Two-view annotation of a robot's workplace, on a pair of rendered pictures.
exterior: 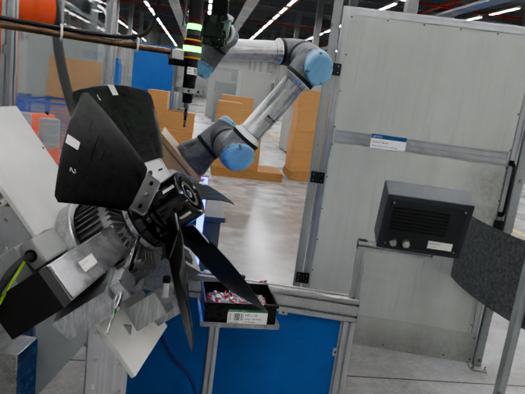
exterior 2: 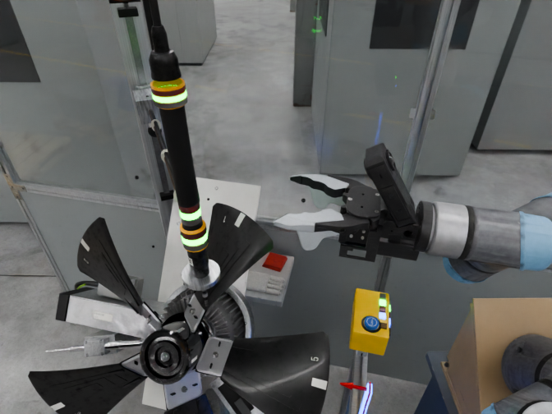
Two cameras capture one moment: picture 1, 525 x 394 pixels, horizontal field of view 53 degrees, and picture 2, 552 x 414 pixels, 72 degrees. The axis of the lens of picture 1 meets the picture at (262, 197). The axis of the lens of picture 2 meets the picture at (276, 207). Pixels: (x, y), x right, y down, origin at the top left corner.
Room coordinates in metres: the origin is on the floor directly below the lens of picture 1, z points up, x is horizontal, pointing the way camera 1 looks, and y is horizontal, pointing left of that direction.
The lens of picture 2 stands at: (1.53, -0.24, 1.99)
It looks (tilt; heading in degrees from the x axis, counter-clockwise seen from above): 38 degrees down; 99
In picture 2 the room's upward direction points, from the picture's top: straight up
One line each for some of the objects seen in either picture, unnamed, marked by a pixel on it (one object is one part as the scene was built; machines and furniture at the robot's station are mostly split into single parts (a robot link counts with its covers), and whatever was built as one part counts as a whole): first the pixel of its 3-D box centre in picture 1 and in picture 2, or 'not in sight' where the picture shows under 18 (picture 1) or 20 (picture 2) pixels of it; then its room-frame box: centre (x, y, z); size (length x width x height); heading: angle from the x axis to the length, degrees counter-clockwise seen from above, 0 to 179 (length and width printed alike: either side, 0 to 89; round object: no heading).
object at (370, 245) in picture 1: (394, 249); not in sight; (1.63, -0.44, 1.04); 0.24 x 0.03 x 0.03; 86
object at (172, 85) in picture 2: not in sight; (169, 94); (1.31, 0.22, 1.80); 0.04 x 0.04 x 0.03
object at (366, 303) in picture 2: not in sight; (369, 321); (1.69, 0.48, 1.02); 0.16 x 0.10 x 0.11; 86
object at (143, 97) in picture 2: not in sight; (149, 104); (0.99, 0.75, 1.54); 0.10 x 0.07 x 0.09; 121
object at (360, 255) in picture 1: (358, 269); not in sight; (1.64, -0.34, 0.96); 0.03 x 0.03 x 0.20; 86
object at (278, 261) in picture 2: not in sight; (274, 260); (1.35, 0.83, 0.87); 0.08 x 0.08 x 0.02; 76
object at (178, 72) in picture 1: (186, 72); (196, 254); (1.31, 0.22, 1.50); 0.09 x 0.07 x 0.10; 121
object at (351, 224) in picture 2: not in sight; (343, 219); (1.55, 0.17, 1.66); 0.09 x 0.05 x 0.02; 22
